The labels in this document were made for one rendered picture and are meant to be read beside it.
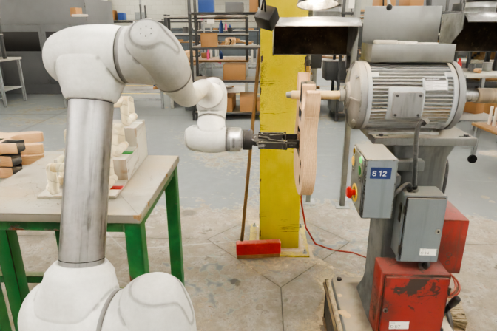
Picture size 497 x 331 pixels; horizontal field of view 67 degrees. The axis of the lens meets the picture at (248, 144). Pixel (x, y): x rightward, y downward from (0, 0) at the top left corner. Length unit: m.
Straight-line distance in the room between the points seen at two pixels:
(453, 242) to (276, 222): 1.26
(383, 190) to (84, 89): 0.88
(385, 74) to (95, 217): 1.03
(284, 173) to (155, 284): 1.71
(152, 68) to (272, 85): 1.52
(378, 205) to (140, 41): 0.84
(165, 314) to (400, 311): 1.05
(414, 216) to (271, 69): 1.25
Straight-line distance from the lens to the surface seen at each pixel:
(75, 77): 0.92
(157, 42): 0.84
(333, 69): 6.30
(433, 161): 1.54
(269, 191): 2.53
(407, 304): 1.66
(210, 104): 1.38
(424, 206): 1.48
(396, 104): 1.39
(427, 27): 1.62
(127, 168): 1.52
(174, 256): 1.94
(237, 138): 1.35
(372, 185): 1.22
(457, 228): 1.69
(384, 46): 1.41
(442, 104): 1.48
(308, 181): 1.28
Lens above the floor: 1.50
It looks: 18 degrees down
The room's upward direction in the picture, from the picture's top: straight up
